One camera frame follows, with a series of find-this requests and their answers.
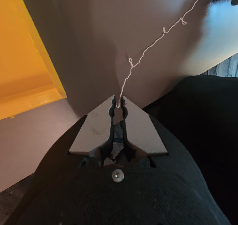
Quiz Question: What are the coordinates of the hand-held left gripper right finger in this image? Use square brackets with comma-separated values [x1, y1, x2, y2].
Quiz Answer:
[120, 96, 168, 166]

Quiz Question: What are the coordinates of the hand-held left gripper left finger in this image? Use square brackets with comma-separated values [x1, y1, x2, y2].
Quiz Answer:
[69, 94, 117, 167]

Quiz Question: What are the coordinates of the white yoyo string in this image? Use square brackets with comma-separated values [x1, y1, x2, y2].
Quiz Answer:
[116, 0, 214, 109]

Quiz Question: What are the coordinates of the person's black clothing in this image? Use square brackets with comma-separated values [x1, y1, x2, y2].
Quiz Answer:
[142, 75, 238, 225]

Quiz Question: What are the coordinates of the yellow plastic bin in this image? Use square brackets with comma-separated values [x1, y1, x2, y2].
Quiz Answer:
[0, 0, 67, 120]

